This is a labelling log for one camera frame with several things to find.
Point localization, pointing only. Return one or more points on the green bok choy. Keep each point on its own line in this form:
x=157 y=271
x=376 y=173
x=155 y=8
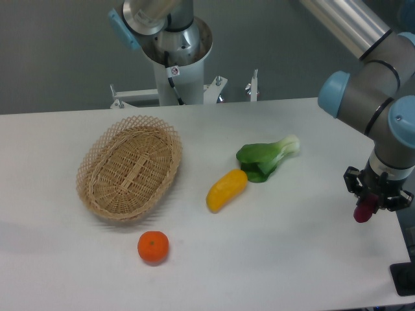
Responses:
x=260 y=160

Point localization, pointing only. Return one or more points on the black device at table edge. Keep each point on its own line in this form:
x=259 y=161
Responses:
x=403 y=278

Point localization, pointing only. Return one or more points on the woven wicker oval basket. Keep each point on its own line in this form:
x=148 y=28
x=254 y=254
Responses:
x=129 y=168

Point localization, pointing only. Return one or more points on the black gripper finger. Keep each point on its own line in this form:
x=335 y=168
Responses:
x=354 y=180
x=402 y=199

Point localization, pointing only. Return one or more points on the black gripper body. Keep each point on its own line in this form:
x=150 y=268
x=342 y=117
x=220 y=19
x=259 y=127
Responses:
x=386 y=189

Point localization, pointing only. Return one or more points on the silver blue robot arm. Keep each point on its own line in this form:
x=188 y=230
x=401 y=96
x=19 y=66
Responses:
x=364 y=101

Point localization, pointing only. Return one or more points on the orange mandarin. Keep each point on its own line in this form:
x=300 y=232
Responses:
x=153 y=246

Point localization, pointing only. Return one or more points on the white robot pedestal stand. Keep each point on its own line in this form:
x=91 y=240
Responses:
x=177 y=60

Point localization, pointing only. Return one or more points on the purple red sweet potato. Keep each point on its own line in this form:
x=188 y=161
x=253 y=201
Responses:
x=365 y=208

